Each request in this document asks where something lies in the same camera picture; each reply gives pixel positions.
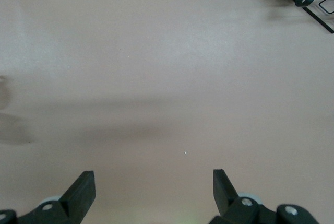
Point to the brown table cover sheet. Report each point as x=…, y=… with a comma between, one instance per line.
x=167, y=77

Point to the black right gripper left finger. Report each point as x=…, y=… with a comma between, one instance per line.
x=81, y=195

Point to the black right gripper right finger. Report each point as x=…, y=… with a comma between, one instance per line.
x=224, y=195

